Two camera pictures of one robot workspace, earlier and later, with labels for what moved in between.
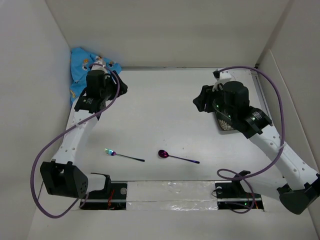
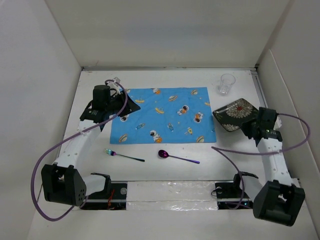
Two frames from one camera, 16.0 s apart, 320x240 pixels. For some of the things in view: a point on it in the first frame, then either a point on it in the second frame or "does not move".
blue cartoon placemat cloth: x=80 y=62 to x=166 y=115
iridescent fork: x=113 y=153 does not move
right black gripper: x=206 y=96 to x=244 y=126
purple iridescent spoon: x=163 y=154 does not move
